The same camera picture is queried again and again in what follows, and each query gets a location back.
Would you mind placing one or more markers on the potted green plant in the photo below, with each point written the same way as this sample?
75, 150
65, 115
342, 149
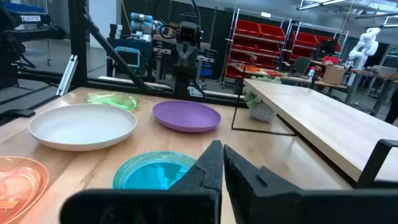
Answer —
262, 112

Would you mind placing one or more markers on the teal transparent plate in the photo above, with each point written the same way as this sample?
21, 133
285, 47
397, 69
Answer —
146, 172

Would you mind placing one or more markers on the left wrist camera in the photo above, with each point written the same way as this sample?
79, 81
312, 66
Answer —
189, 32

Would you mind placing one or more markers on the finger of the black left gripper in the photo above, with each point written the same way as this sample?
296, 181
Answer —
192, 56
181, 56

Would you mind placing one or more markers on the light blue robot arm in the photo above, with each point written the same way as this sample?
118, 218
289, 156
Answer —
141, 21

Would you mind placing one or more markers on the black monitor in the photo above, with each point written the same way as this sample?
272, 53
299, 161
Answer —
301, 65

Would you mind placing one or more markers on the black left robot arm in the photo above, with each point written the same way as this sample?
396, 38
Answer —
186, 81

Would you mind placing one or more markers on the orange transparent plate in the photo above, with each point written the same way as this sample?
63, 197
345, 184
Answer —
18, 186

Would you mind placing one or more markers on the black background robot arm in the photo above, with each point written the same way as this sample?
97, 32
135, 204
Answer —
31, 18

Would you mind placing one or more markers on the white robot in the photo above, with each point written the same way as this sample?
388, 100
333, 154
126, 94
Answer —
368, 43

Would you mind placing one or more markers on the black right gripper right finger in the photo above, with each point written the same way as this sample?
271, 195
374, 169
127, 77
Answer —
311, 208

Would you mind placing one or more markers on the black edge bracket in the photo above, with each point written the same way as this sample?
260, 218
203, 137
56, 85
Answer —
17, 114

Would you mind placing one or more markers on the off-white plate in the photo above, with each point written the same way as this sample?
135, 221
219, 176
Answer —
82, 127

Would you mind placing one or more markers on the black aluminium rig frame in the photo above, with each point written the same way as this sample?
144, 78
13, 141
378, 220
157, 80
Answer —
77, 46

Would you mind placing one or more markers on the red bin rack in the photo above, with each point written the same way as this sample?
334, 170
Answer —
303, 39
258, 31

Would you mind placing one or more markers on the green transparent plate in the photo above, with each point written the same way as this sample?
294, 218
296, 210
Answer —
113, 101

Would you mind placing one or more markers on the silver aluminium profile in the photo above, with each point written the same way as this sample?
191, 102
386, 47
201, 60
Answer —
66, 76

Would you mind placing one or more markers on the cardboard box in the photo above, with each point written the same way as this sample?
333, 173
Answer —
334, 74

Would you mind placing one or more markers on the purple plate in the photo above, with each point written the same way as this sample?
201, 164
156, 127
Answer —
186, 115

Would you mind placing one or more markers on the teal-edged teach pendant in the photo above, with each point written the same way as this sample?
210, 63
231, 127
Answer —
127, 57

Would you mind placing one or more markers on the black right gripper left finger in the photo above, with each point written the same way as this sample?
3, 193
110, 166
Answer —
140, 208

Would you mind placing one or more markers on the wooden shelf with black legs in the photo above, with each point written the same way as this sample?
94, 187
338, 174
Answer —
326, 124

